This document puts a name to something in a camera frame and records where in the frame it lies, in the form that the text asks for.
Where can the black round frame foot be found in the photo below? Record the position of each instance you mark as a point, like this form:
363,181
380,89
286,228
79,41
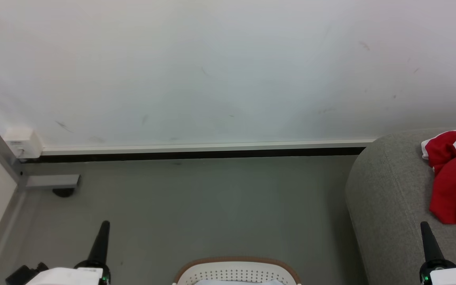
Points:
63,192

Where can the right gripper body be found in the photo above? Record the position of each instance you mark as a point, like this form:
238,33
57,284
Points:
449,276

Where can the red garment with white trim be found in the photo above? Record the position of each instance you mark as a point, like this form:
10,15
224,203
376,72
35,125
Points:
453,186

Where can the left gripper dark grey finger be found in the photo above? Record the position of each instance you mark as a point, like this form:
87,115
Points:
100,245

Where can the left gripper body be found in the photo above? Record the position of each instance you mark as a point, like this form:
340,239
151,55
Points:
81,276

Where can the white wall socket box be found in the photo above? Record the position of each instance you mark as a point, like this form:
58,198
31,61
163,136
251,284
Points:
24,142

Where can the white laundry basket brown rim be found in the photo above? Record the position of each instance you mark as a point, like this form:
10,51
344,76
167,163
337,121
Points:
236,272

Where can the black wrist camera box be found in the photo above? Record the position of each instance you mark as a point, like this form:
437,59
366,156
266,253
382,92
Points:
24,275

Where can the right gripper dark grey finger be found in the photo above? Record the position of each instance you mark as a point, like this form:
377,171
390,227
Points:
432,245

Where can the white and black baseboard strip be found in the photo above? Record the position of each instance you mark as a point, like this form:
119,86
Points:
212,149

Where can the grey fabric sofa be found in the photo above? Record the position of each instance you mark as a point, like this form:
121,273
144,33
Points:
390,198

